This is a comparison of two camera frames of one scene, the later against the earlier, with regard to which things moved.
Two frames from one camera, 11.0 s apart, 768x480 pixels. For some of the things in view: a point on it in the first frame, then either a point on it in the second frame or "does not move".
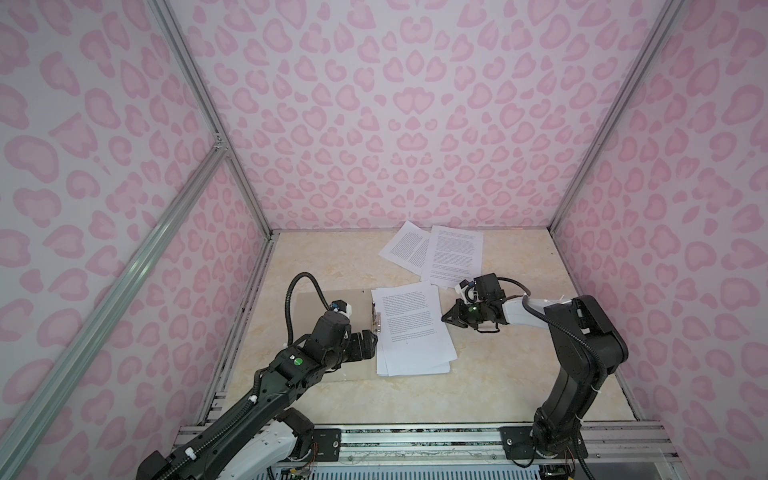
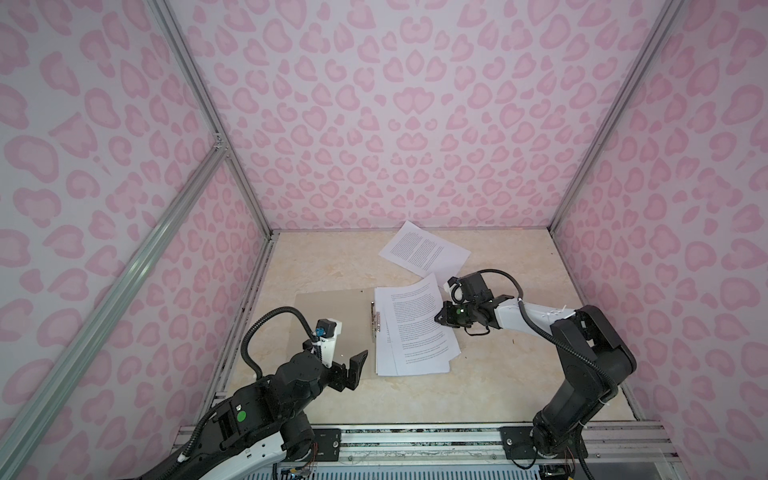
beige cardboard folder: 310,307 does not move
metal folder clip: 376,319 does not move
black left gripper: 369,344 → 356,367
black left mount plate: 328,444 does not move
